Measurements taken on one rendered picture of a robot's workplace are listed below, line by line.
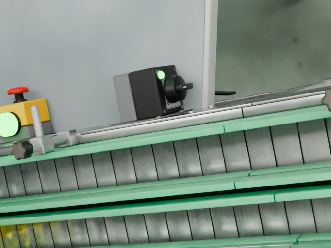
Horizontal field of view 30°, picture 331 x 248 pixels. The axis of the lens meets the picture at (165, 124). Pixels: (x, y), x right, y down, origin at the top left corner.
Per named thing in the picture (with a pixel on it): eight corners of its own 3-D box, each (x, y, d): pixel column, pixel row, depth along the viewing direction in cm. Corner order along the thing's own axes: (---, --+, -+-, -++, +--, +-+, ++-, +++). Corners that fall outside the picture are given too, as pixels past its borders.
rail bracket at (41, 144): (64, 146, 102) (9, 162, 91) (55, 103, 102) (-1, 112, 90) (83, 143, 100) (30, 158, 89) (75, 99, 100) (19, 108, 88)
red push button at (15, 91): (5, 108, 116) (2, 90, 116) (19, 105, 119) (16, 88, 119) (21, 104, 114) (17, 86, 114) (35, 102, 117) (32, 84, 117)
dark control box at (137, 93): (146, 117, 109) (120, 124, 101) (137, 73, 108) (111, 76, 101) (186, 110, 105) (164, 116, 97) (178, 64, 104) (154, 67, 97)
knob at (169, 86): (178, 102, 103) (196, 98, 101) (166, 105, 99) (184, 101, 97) (173, 75, 103) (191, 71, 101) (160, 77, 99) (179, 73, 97)
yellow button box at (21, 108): (27, 138, 122) (1, 144, 116) (19, 101, 122) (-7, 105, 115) (55, 133, 119) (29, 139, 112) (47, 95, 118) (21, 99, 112)
